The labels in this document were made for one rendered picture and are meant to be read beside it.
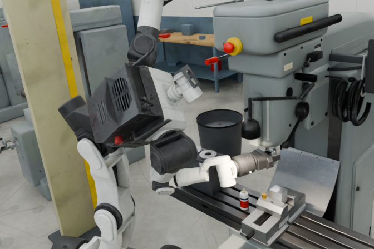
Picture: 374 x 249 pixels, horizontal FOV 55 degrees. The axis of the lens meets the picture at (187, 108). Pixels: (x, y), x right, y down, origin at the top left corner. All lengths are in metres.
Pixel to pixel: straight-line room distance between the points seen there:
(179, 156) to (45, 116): 1.69
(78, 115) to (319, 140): 1.16
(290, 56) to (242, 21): 0.23
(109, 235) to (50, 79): 1.40
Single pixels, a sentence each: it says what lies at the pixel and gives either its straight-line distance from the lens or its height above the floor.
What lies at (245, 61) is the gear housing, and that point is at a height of 1.68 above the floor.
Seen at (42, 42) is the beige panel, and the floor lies 1.65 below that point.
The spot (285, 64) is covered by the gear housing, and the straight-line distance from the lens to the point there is 1.33.
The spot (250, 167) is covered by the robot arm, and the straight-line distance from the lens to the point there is 1.52.
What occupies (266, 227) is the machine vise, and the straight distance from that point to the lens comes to 1.60.
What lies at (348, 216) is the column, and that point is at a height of 0.76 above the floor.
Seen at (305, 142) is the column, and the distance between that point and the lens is 1.97.
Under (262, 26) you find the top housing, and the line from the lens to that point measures 1.22.
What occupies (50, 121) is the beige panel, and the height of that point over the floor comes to 1.08.
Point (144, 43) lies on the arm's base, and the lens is 1.39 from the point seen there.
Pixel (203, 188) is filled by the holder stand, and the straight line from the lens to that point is 1.92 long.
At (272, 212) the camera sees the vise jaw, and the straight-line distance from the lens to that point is 1.65.
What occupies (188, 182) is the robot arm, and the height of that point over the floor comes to 1.20.
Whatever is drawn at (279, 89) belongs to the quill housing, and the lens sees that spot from 1.40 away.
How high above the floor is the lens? 2.00
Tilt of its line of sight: 20 degrees down
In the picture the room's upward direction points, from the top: 5 degrees counter-clockwise
